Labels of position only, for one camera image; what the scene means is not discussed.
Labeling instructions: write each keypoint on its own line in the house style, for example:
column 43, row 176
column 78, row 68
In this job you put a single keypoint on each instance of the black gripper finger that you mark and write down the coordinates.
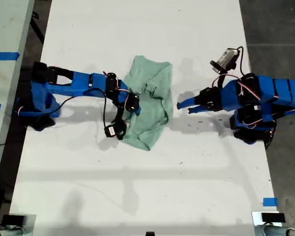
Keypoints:
column 196, row 109

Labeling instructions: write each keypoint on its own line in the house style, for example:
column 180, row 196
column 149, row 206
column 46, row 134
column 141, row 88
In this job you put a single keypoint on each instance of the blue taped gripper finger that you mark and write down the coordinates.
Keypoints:
column 189, row 103
column 138, row 111

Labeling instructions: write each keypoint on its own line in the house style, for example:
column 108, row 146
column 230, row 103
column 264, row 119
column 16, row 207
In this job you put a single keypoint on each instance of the pale green T-shirt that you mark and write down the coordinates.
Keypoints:
column 155, row 98

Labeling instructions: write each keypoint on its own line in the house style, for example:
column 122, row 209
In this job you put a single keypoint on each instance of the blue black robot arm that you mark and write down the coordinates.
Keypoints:
column 81, row 83
column 273, row 91

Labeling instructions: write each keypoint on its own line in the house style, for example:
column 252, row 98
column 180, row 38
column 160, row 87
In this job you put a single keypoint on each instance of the square blue tape piece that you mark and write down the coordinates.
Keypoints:
column 270, row 201

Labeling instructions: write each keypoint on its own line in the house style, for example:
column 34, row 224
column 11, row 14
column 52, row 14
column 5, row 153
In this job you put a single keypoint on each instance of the black stand leg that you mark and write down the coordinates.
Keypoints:
column 38, row 27

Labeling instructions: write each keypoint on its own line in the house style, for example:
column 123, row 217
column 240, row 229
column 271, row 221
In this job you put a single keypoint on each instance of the grey metal plate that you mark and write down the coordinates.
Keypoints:
column 29, row 225
column 256, row 218

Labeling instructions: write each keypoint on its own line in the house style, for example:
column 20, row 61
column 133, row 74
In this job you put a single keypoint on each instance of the small black box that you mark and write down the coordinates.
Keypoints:
column 13, row 219
column 273, row 217

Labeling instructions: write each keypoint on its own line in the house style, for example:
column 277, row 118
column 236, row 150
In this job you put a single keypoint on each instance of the long blue tape strip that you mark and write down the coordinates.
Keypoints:
column 3, row 56

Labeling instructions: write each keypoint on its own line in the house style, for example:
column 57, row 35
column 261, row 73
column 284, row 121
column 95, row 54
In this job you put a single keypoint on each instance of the pale side table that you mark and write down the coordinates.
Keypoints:
column 5, row 29

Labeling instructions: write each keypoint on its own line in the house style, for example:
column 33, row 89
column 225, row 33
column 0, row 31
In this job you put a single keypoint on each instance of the black camera stalk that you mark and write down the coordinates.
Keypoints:
column 119, row 115
column 222, row 79

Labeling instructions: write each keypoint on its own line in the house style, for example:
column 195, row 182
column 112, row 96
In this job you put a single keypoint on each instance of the black camera box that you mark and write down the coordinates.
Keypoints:
column 225, row 60
column 113, row 130

